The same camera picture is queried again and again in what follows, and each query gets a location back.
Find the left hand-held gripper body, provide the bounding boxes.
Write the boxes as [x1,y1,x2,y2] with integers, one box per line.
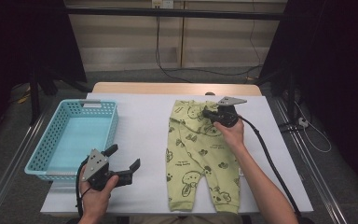
[79,148,119,192]

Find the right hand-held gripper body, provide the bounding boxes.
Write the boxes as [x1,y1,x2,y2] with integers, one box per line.
[209,96,248,129]

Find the blue perforated plastic basket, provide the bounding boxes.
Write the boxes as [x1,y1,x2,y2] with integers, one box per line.
[23,98,119,183]

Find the green printed baby pants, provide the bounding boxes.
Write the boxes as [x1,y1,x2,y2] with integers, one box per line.
[165,99,241,215]

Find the person's right hand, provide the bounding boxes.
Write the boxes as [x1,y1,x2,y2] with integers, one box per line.
[213,118,246,153]

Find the person's left hand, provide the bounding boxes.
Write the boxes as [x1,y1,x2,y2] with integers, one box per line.
[78,164,119,220]

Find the black metal stand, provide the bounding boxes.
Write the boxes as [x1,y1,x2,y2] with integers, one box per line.
[27,68,91,125]
[255,66,296,122]

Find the white power plug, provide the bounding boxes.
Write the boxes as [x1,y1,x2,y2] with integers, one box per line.
[297,116,310,129]

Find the black curtain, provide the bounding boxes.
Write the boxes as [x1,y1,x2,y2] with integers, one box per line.
[0,0,88,147]
[259,0,358,197]

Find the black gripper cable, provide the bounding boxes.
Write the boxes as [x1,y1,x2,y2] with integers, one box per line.
[237,115,302,218]
[75,158,90,218]

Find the thin black cable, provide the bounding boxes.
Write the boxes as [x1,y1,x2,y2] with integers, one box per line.
[166,18,264,77]

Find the black power cable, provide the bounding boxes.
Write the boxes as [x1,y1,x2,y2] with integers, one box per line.
[155,7,194,83]

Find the metal floor rail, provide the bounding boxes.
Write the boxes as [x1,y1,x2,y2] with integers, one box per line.
[0,102,57,224]
[267,96,349,224]

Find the yellow cable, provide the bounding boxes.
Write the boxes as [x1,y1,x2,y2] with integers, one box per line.
[17,90,34,105]

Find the white cable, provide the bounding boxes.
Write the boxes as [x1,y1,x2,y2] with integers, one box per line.
[293,101,333,154]

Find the white wall socket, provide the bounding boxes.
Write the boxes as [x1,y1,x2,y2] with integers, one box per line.
[151,0,174,9]

